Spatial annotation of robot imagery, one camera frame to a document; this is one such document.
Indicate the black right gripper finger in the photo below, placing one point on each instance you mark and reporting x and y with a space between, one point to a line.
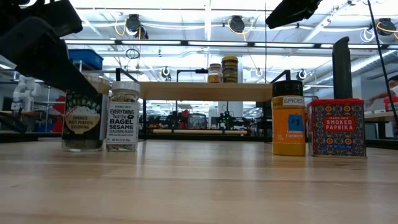
292 12

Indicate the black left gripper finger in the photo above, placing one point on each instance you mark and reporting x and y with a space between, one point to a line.
37 46

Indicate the crunchy onion jar yellow lid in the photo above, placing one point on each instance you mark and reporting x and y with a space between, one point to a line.
230 70

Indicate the furikake jar tan lid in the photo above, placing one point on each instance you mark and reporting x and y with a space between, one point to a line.
82 124

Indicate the small saffron jar cork stopper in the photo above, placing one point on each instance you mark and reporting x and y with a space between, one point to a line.
215 76

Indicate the bagel sesame jar white lid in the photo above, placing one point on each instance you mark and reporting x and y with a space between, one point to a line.
122 124

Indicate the orange turmeric bottle black lid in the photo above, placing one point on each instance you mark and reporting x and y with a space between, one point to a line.
281 130

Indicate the smoked paprika tin red lid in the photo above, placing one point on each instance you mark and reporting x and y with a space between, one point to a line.
337 140

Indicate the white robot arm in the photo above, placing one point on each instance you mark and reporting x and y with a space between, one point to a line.
26 90

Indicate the wooden shelf with black legs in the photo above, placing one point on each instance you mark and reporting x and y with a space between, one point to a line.
202 91

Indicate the blue bin on rack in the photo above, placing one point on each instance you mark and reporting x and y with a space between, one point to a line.
87 59

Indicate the small black ceiling reel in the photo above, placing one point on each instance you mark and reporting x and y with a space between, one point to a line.
299 74
168 77

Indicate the thin black slanted rod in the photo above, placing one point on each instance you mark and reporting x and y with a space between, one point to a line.
383 62

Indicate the person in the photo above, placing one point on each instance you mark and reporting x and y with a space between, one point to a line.
393 84

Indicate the black robot with green lights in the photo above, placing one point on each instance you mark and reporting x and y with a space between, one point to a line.
226 119

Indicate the red box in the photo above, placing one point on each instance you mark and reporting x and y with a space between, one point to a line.
391 104

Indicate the wooden work table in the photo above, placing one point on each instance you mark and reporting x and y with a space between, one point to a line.
379 116

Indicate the black cylindrical post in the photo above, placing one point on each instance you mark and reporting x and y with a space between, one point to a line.
342 68

